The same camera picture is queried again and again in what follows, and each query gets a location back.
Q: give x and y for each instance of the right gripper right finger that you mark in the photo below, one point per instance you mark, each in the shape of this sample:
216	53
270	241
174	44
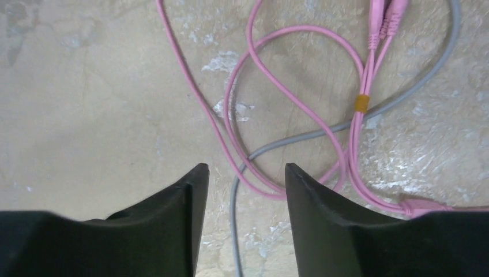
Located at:
333	236

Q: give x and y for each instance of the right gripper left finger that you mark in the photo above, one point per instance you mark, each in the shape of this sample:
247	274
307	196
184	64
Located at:
159	236

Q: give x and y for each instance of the pink headphones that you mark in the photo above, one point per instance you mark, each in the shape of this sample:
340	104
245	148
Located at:
384	21

